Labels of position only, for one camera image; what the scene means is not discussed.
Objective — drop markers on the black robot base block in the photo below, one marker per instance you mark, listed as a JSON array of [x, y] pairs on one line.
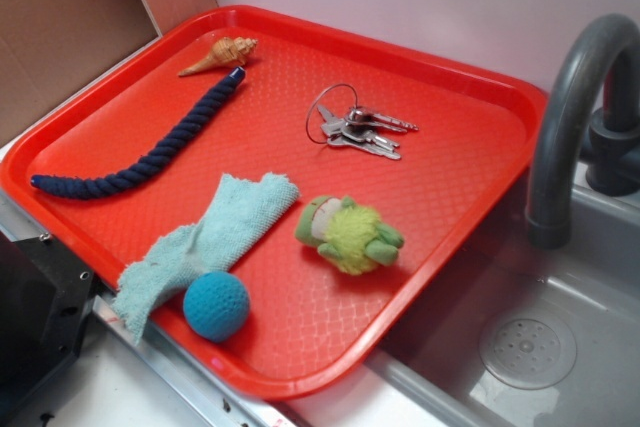
[[47, 294]]

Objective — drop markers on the red plastic tray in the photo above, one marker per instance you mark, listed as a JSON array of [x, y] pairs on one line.
[[309, 324]]

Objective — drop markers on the green plush frog toy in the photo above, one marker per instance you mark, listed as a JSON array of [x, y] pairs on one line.
[[352, 237]]

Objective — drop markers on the blue textured ball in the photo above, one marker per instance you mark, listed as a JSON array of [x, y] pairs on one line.
[[216, 306]]

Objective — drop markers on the tan conch seashell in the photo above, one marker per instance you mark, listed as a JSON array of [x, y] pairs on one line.
[[225, 52]]

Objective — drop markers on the light blue cloth rag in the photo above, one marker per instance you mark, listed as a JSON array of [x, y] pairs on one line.
[[240, 214]]

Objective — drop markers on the grey toy sink basin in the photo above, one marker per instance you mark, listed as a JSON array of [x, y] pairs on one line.
[[591, 284]]

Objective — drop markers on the grey curved faucet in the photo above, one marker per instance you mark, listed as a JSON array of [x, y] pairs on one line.
[[592, 116]]

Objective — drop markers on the sink drain strainer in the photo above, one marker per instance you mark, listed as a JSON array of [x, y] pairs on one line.
[[527, 351]]

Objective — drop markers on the brown cardboard panel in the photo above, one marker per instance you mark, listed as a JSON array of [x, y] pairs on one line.
[[52, 49]]

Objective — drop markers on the silver keys on ring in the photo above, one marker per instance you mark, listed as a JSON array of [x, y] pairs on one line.
[[360, 128]]

